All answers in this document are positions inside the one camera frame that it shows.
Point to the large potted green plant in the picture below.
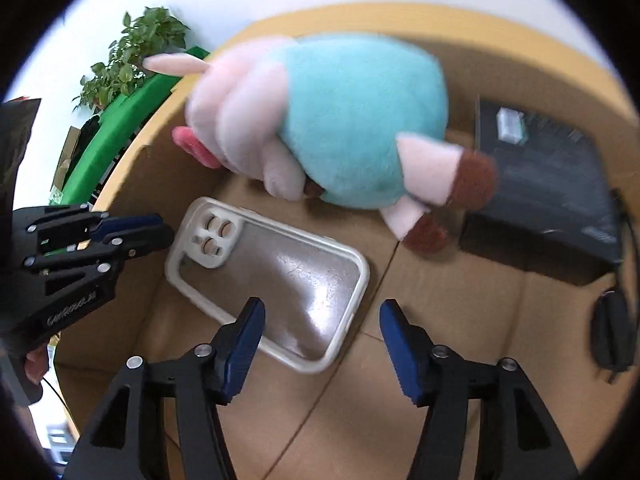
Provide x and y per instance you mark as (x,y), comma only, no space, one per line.
(153,32)

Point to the pink pig plush toy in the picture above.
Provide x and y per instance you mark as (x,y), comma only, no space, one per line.
(356,120)

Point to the green cloth covered shelf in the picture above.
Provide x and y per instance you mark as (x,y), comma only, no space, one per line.
(104,139)

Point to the black sunglasses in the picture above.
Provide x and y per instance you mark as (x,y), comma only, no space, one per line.
(613,337)

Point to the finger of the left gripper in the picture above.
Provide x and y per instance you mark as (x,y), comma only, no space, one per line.
(117,225)
(128,244)

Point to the open cardboard box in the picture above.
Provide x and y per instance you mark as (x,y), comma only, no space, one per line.
(331,409)

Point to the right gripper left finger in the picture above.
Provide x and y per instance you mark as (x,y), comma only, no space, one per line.
(225,354)

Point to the person's left hand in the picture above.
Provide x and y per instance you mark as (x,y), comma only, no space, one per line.
(37,364)

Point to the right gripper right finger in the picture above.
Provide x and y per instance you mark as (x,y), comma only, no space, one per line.
(518,437)

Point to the black UGREEN product box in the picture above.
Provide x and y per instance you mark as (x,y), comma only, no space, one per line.
(553,210)

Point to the clear phone case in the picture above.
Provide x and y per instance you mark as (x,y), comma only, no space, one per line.
(311,285)

